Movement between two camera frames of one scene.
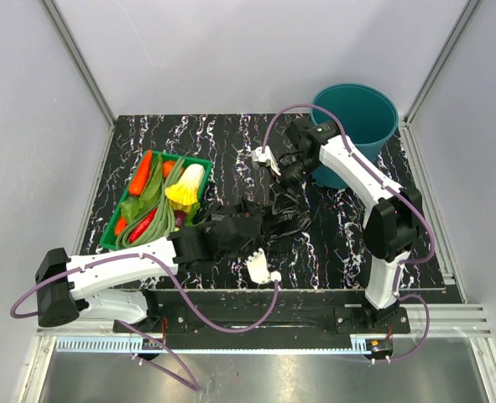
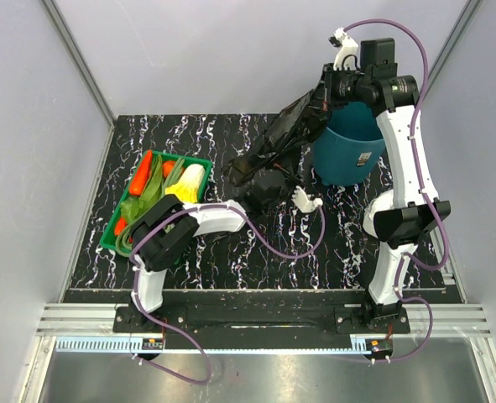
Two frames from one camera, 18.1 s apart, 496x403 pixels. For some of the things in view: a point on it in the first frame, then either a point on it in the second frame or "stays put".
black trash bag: (283, 215) → (284, 138)
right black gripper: (283, 175) → (330, 76)
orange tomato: (167, 168) stays put
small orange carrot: (120, 226) stays put
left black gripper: (257, 218) → (289, 184)
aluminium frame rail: (465, 319) stays put
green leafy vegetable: (134, 206) stays put
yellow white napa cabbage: (184, 194) stays put
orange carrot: (142, 175) stays put
